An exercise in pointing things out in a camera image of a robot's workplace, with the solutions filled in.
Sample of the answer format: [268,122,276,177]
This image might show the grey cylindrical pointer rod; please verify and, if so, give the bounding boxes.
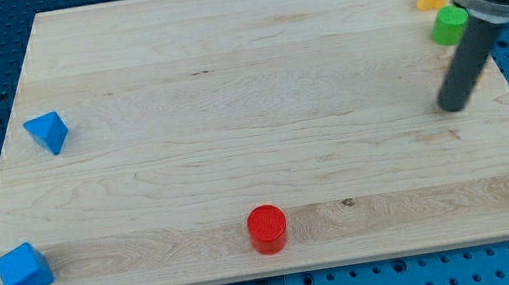
[436,16,503,112]

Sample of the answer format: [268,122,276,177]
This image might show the blue triangle block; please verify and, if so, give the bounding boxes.
[23,111,69,155]

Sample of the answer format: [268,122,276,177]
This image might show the green cylinder block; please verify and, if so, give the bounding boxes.
[431,5,469,46]

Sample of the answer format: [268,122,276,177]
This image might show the wooden board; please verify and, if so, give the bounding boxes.
[0,0,509,285]

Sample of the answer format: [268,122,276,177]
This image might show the red cylinder block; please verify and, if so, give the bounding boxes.
[246,204,288,255]

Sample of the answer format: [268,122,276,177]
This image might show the blue cube block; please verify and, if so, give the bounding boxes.
[0,242,55,285]

